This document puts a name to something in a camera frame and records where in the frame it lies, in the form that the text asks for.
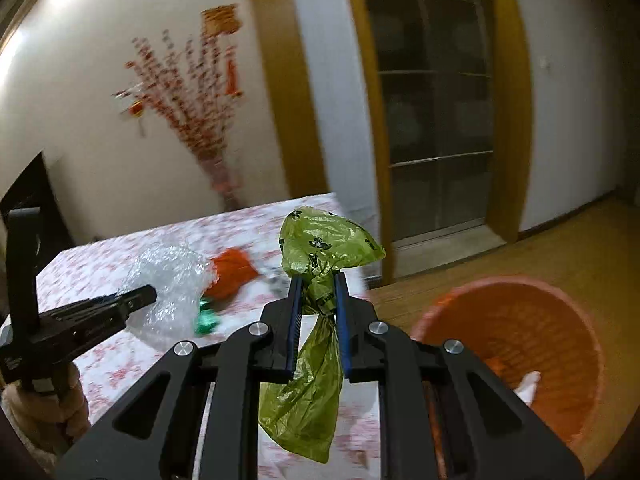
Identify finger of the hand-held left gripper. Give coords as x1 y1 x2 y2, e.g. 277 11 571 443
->
37 284 158 361
5 207 45 333

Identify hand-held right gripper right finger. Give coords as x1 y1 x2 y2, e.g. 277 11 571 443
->
334 271 586 480

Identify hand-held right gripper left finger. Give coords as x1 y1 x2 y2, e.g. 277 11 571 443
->
52 274 305 480

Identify clear plastic bag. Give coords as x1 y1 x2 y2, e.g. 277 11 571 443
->
116 242 218 348

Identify green plastic bag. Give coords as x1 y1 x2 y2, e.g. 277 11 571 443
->
258 207 386 463

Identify orange plastic bag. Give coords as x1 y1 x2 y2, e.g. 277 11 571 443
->
206 248 259 302

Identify orange mesh wastebasket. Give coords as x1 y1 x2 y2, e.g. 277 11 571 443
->
411 275 603 461

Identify white paper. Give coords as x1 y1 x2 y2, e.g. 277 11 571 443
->
514 371 543 406

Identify person's left hand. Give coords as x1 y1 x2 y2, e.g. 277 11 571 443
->
47 362 92 441

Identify dark crumpled scrap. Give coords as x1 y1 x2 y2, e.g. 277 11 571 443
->
264 269 291 297

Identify floral tablecloth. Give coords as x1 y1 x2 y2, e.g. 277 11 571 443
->
0 192 381 480

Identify black television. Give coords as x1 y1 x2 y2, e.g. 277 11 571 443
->
0 151 73 261

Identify green shiny wrapper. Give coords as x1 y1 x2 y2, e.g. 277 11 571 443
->
194 297 222 337

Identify glass vase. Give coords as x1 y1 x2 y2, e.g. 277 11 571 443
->
202 157 242 211

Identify red berry branches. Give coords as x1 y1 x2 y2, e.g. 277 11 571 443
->
115 30 241 163

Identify glass sliding door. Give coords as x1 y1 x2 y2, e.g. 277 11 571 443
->
360 0 496 252

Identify red hanging ornament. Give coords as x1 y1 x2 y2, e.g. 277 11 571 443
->
201 4 244 98

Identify wooden wall trim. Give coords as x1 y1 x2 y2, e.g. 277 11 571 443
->
245 0 328 198

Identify wooden door frame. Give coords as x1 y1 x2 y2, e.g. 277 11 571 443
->
340 0 533 281

